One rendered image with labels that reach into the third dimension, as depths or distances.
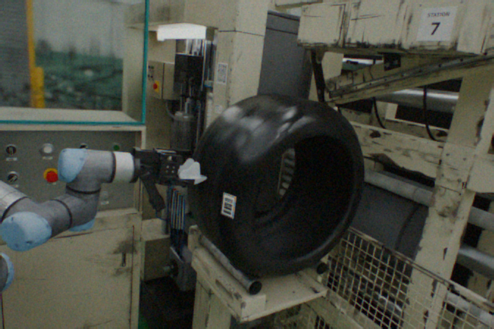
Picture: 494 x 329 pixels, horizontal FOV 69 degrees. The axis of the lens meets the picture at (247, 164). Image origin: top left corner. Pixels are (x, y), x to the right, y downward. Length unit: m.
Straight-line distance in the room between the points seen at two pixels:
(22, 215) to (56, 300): 0.93
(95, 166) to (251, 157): 0.37
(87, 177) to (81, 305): 0.96
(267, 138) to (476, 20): 0.59
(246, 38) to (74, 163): 0.74
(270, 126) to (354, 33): 0.44
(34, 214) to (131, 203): 0.85
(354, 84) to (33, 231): 1.09
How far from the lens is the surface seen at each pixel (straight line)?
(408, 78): 1.26
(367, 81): 1.35
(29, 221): 0.80
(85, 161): 0.86
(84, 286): 1.70
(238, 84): 1.31
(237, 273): 1.19
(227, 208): 0.95
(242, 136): 0.96
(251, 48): 1.34
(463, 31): 1.06
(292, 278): 1.42
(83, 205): 0.89
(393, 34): 1.15
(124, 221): 1.60
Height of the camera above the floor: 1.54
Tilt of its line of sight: 15 degrees down
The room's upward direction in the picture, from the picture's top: 7 degrees clockwise
